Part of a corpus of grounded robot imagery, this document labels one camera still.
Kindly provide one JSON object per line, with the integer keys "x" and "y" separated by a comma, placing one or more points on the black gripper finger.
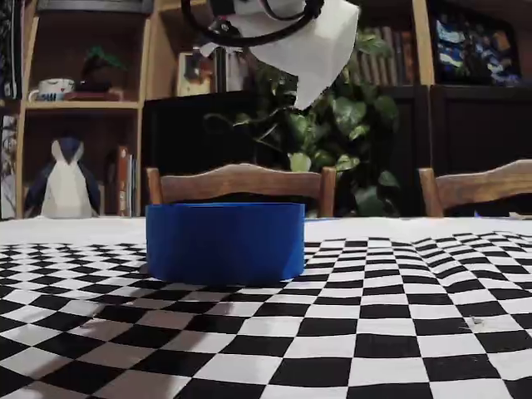
{"x": 222, "y": 27}

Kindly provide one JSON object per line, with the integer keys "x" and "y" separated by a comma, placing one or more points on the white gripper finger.
{"x": 311, "y": 89}

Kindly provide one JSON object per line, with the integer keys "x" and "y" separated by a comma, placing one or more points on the dark storage box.
{"x": 91, "y": 5}

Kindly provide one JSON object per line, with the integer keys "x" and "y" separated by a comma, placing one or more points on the blue round box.
{"x": 224, "y": 245}

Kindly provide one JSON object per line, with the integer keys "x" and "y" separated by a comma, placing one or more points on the green leafy houseplant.
{"x": 345, "y": 116}

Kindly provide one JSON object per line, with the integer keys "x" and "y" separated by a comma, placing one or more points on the row of old books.
{"x": 395, "y": 58}

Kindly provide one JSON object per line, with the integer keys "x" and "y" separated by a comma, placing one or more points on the wooden chair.
{"x": 249, "y": 180}
{"x": 490, "y": 187}

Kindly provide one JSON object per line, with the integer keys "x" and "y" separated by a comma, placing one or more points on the dark wooden cabinet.
{"x": 174, "y": 137}
{"x": 478, "y": 124}

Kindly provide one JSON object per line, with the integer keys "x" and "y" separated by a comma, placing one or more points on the small bonsai model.
{"x": 97, "y": 75}

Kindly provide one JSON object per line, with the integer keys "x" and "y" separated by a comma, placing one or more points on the red book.
{"x": 95, "y": 96}

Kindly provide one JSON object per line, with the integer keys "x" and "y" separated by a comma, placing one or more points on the starry night painting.
{"x": 474, "y": 50}

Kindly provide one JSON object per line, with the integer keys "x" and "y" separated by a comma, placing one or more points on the light wooden bookshelf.
{"x": 83, "y": 104}

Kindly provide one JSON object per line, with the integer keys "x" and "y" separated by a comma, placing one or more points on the white blue mug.
{"x": 54, "y": 88}

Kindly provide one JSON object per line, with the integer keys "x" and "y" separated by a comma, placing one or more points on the upright book stack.
{"x": 123, "y": 183}

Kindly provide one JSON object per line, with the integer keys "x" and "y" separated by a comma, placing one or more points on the blue tape strip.
{"x": 482, "y": 214}

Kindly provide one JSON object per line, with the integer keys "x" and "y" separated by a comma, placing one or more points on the blue white penguin figure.
{"x": 66, "y": 187}

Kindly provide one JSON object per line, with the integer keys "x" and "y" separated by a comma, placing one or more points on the black white checkered mat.
{"x": 374, "y": 332}

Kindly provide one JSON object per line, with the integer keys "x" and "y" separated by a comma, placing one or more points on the black white printed panel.
{"x": 8, "y": 166}

